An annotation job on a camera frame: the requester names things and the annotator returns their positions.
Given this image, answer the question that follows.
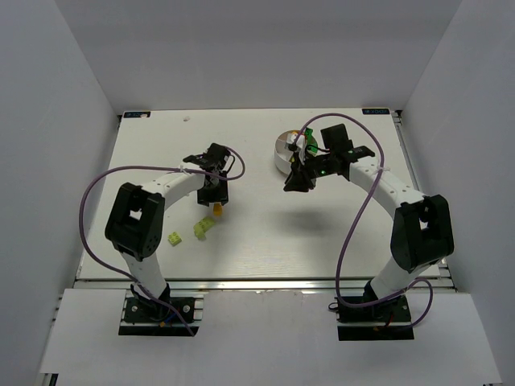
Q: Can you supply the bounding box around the small orange lego brick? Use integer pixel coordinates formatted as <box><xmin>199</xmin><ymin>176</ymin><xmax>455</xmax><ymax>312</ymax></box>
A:
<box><xmin>212</xmin><ymin>203</ymin><xmax>223</xmax><ymax>217</ymax></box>

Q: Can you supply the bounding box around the green lego plate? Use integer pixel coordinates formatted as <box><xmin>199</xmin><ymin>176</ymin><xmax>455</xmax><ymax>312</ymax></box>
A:
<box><xmin>303</xmin><ymin>128</ymin><xmax>317</xmax><ymax>146</ymax></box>

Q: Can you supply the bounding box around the pale green lego brick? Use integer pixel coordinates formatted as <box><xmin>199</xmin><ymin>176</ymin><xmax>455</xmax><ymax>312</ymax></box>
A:
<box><xmin>193</xmin><ymin>216</ymin><xmax>216</xmax><ymax>240</ymax></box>

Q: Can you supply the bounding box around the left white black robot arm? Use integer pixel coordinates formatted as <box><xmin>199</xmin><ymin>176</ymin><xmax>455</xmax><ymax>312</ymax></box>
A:
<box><xmin>105</xmin><ymin>143</ymin><xmax>235</xmax><ymax>322</ymax></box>

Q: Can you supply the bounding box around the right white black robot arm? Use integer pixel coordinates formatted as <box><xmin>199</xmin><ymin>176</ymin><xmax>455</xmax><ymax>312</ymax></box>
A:
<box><xmin>284</xmin><ymin>125</ymin><xmax>455</xmax><ymax>310</ymax></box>

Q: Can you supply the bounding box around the white round divided container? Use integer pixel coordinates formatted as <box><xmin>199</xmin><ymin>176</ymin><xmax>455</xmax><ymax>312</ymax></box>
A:
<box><xmin>274</xmin><ymin>130</ymin><xmax>298</xmax><ymax>175</ymax></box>

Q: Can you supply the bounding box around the right blue table label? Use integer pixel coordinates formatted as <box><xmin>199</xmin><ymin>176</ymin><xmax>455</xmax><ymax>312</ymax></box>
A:
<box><xmin>361</xmin><ymin>108</ymin><xmax>390</xmax><ymax>115</ymax></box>

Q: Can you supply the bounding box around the blue table label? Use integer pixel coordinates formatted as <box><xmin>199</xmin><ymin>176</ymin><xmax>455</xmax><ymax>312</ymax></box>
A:
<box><xmin>361</xmin><ymin>108</ymin><xmax>390</xmax><ymax>115</ymax></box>
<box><xmin>122</xmin><ymin>111</ymin><xmax>151</xmax><ymax>119</ymax></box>

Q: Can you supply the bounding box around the small pale green lego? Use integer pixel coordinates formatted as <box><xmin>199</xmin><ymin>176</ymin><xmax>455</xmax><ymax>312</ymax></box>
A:
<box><xmin>167</xmin><ymin>232</ymin><xmax>182</xmax><ymax>246</ymax></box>

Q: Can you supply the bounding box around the left blue table label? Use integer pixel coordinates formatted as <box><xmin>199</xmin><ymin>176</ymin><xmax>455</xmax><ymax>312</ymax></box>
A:
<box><xmin>122</xmin><ymin>111</ymin><xmax>151</xmax><ymax>119</ymax></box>

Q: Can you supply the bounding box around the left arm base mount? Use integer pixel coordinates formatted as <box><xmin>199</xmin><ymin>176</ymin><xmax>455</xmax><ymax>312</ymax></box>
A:
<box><xmin>118</xmin><ymin>297</ymin><xmax>204</xmax><ymax>337</ymax></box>

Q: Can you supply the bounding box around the aluminium front rail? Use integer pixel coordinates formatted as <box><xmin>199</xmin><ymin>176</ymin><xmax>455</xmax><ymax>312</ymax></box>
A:
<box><xmin>74</xmin><ymin>277</ymin><xmax>458</xmax><ymax>293</ymax></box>

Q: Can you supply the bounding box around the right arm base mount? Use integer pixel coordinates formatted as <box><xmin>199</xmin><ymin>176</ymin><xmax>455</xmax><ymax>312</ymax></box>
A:
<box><xmin>328</xmin><ymin>296</ymin><xmax>414</xmax><ymax>342</ymax></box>

